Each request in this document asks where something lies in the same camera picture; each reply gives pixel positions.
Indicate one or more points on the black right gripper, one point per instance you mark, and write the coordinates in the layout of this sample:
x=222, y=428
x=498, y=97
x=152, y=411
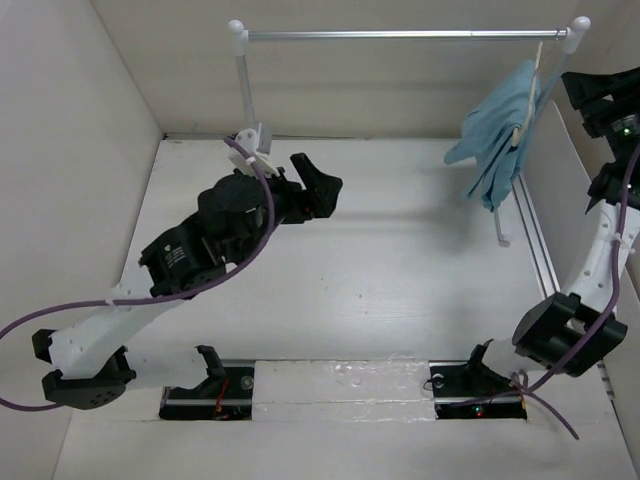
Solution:
x=588, y=91

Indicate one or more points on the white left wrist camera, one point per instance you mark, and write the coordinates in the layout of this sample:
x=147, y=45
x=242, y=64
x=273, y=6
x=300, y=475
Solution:
x=257, y=142

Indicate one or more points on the cream plastic clothes hanger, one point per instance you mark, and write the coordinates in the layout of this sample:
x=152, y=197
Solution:
x=519, y=132

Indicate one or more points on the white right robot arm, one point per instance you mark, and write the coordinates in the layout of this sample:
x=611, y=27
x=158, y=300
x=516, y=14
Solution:
x=575, y=328

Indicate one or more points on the aluminium side rail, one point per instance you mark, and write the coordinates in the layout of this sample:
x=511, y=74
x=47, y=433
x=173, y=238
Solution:
x=543, y=265

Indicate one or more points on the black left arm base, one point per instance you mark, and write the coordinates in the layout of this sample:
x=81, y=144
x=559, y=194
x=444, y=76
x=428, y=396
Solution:
x=219, y=400

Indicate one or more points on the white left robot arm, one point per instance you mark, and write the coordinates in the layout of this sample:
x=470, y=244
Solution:
x=91, y=364

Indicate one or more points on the light blue trousers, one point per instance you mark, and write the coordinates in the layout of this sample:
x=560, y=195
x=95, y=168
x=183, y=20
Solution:
x=486, y=135

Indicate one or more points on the white metal clothes rack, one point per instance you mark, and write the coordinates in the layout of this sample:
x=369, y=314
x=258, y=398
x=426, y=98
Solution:
x=558, y=46

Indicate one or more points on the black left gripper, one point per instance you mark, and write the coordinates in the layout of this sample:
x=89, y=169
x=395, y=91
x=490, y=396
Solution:
x=315, y=200

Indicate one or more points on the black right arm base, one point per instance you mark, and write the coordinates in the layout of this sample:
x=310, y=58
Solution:
x=463, y=392

